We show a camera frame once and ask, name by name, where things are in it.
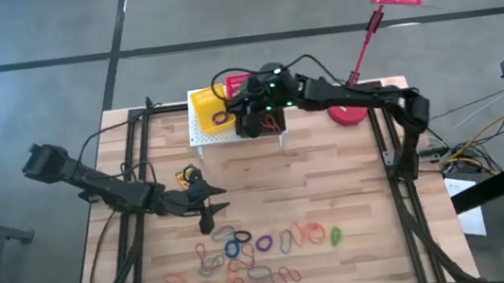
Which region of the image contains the blue rubber band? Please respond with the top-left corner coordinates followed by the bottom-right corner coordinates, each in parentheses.
top-left (245, 263), bottom-right (275, 283)
top-left (208, 223), bottom-right (237, 242)
top-left (277, 228), bottom-right (295, 256)
top-left (197, 254), bottom-right (228, 279)

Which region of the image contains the blue coil wristband keyring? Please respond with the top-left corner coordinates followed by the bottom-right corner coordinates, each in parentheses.
top-left (222, 238), bottom-right (243, 259)

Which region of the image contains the brown cable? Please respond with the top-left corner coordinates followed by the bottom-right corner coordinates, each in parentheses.
top-left (79, 207), bottom-right (125, 283)

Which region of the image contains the purple coil wristband keyring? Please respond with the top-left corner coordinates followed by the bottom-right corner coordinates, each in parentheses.
top-left (211, 109), bottom-right (231, 127)
top-left (253, 234), bottom-right (275, 254)

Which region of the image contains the red desk lamp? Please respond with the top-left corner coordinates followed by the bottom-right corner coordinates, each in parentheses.
top-left (314, 0), bottom-right (437, 129)

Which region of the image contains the thin grey cable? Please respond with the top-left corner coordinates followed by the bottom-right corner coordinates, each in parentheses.
top-left (426, 89), bottom-right (504, 123)

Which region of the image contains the black plastic basket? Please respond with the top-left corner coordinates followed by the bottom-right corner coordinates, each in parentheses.
top-left (233, 103), bottom-right (289, 140)

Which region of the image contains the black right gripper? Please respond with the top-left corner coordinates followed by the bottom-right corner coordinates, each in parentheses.
top-left (224, 73), bottom-right (281, 141)

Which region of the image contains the black coil wristband keyring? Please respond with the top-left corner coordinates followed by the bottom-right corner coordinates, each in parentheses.
top-left (233, 229), bottom-right (253, 245)

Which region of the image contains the yellow cable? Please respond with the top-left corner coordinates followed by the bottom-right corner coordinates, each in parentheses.
top-left (437, 108), bottom-right (504, 177)

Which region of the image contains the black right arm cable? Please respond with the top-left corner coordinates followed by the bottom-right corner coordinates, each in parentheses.
top-left (207, 49), bottom-right (347, 103)

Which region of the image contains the red plastic basket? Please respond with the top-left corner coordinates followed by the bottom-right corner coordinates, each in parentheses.
top-left (223, 71), bottom-right (253, 100)

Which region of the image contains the white paper sheet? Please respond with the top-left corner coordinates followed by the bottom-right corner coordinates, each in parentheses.
top-left (443, 173), bottom-right (488, 240)

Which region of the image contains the white perforated shelf riser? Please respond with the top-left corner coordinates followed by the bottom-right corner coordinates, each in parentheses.
top-left (182, 79), bottom-right (290, 160)

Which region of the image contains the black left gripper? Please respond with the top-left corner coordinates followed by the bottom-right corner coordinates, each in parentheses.
top-left (159, 161), bottom-right (234, 240)

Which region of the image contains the yellow crayon box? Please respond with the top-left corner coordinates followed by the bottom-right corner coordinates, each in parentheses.
top-left (173, 164), bottom-right (204, 193)

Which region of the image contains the yellow plastic basket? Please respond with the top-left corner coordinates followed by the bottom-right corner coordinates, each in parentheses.
top-left (188, 83), bottom-right (237, 136)

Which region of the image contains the green coil wristband keyring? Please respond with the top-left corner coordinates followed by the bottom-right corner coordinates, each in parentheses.
top-left (327, 225), bottom-right (345, 249)

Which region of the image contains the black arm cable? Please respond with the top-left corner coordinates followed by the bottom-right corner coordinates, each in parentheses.
top-left (72, 113), bottom-right (149, 162)
top-left (207, 49), bottom-right (347, 103)

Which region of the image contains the black metal beam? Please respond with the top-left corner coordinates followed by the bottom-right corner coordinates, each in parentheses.
top-left (447, 160), bottom-right (504, 216)

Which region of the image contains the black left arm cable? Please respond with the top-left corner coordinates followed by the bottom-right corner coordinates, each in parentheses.
top-left (72, 113), bottom-right (149, 162)

